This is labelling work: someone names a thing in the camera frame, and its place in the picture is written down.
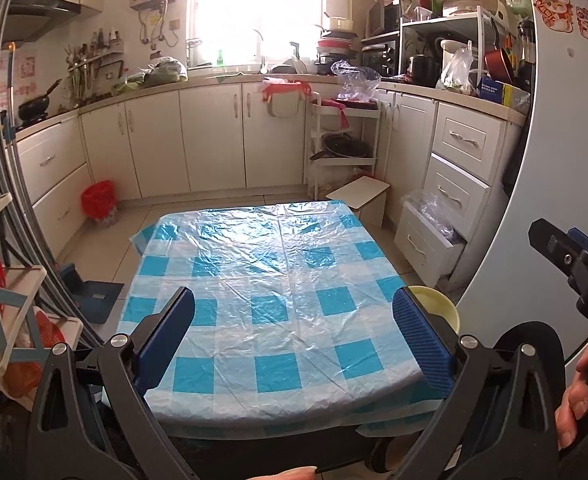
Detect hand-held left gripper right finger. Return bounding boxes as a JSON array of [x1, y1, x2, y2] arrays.
[[393, 287, 562, 480]]

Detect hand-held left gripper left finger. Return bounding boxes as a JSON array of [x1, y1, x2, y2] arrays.
[[26, 286, 197, 480]]

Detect red trash bin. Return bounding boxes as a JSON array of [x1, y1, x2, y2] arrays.
[[81, 180, 119, 226]]

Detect person's right hand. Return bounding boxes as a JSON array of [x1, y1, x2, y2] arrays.
[[555, 342, 588, 451]]

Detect person's left hand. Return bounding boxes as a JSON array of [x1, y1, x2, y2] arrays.
[[246, 466, 319, 480]]

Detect pale yellow plastic bowl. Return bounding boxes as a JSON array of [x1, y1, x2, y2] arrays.
[[406, 285, 460, 333]]

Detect dark flat dustpan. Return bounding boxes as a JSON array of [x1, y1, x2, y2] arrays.
[[56, 262, 124, 326]]

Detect white refrigerator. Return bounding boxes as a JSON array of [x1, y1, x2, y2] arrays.
[[454, 0, 588, 371]]

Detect white pull-out drawer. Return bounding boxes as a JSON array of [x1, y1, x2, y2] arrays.
[[394, 190, 467, 288]]

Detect clear bag in drawer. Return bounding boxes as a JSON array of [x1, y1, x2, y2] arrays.
[[406, 190, 457, 241]]

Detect blue checkered plastic tablecloth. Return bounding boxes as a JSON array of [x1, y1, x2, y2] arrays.
[[116, 199, 437, 436]]

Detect blue box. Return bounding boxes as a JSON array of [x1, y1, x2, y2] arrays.
[[478, 77, 531, 111]]

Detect blue and white shoe rack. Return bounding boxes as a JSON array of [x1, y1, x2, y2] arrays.
[[0, 105, 84, 401]]

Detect red pot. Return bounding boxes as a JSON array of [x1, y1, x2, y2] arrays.
[[484, 47, 515, 83]]

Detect black blender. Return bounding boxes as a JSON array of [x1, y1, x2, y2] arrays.
[[516, 20, 537, 91]]

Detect white plastic bag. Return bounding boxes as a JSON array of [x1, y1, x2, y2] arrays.
[[436, 47, 475, 93]]

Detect white trolley rack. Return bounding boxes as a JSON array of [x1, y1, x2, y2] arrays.
[[306, 92, 379, 201]]

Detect black frying pan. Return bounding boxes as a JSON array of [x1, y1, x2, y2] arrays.
[[310, 132, 372, 161]]

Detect white kitchen cabinet run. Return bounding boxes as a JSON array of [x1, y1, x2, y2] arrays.
[[14, 80, 530, 291]]

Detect black cooker pot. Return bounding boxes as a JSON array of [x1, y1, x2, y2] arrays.
[[406, 55, 437, 86]]

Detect white kettle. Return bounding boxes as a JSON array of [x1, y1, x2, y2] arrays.
[[440, 40, 472, 81]]

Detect red cloth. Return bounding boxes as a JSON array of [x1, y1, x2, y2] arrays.
[[319, 99, 379, 131]]

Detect white counter shelf rack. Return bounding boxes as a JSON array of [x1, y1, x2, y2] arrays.
[[361, 5, 510, 86]]

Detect black toaster oven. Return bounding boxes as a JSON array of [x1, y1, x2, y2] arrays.
[[361, 42, 399, 78]]

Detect clear crumpled plastic bag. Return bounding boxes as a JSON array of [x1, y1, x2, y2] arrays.
[[330, 60, 382, 103]]

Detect bag of green vegetables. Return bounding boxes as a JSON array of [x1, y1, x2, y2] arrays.
[[114, 57, 189, 96]]

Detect black wok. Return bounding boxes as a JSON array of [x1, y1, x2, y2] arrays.
[[18, 79, 63, 123]]

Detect white door-hung bin red bag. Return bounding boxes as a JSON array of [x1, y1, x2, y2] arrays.
[[261, 77, 312, 118]]

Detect microwave oven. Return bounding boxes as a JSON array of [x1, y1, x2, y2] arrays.
[[366, 0, 405, 36]]

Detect stack of dishes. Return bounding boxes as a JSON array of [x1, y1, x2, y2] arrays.
[[316, 15, 359, 73]]

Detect kitchen faucet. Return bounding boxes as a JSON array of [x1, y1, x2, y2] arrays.
[[254, 27, 269, 73]]

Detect bright window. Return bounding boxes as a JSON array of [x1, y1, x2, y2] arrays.
[[189, 0, 325, 68]]

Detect grey range hood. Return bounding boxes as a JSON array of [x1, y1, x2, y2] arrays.
[[0, 0, 82, 43]]

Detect wall utensil rack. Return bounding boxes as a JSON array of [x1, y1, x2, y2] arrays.
[[64, 30, 124, 106]]

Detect grey folding metal frame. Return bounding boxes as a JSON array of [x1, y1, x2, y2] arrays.
[[0, 0, 104, 351]]

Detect pink wall stickers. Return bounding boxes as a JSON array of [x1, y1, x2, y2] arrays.
[[11, 55, 37, 96]]

